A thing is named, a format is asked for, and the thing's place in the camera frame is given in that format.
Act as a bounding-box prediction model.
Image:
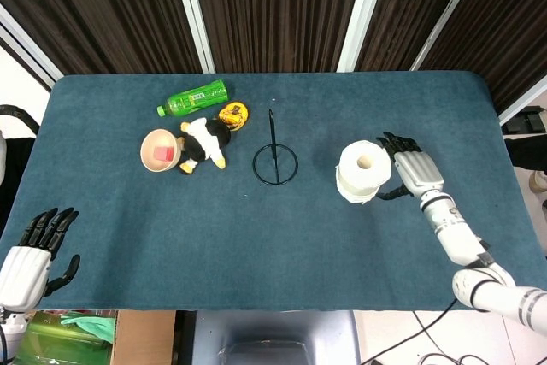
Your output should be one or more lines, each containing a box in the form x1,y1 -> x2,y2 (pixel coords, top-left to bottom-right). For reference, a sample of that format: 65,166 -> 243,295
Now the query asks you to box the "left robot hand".
0,207 -> 81,312

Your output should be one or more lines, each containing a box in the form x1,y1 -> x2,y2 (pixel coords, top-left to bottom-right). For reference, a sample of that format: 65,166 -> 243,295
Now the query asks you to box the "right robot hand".
375,131 -> 446,201

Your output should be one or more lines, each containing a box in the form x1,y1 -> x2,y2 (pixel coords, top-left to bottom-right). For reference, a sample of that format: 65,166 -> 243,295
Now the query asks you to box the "white toilet paper roll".
335,139 -> 393,205

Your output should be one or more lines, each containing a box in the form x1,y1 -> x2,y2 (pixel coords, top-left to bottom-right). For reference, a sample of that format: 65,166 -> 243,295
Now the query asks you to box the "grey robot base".
191,309 -> 361,365

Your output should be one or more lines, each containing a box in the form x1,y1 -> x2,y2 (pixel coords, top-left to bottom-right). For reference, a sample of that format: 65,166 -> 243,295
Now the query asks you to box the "black wire roll holder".
251,109 -> 299,187

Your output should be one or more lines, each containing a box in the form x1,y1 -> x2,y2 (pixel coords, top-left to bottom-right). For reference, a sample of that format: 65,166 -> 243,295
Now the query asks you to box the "orange yellow round toy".
218,101 -> 250,132

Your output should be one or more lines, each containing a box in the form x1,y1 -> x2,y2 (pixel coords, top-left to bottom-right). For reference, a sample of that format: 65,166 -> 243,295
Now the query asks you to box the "black chair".
0,103 -> 42,238

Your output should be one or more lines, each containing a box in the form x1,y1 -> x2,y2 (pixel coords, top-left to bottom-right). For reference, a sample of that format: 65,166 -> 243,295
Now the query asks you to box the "brown cardboard box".
110,309 -> 177,365

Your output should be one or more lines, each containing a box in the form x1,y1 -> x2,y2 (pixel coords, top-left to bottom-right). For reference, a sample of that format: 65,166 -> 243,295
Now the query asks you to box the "blue table cloth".
0,71 -> 547,312

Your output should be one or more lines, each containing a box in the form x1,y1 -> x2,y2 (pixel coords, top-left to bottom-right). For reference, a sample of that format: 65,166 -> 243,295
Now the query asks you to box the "beige bowl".
139,127 -> 185,174

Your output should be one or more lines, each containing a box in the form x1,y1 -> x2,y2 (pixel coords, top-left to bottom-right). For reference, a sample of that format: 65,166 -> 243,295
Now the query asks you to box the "pink cube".
152,145 -> 175,163

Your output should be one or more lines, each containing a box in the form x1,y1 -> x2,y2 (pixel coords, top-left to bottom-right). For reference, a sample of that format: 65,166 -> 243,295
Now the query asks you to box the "black white penguin plush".
176,117 -> 232,176

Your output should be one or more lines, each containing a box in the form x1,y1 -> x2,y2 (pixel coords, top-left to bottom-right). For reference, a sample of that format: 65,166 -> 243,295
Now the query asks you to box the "green plastic bottle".
156,79 -> 230,117

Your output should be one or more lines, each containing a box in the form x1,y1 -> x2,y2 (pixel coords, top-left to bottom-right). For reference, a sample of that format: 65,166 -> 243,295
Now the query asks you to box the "black floor cable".
359,298 -> 508,365

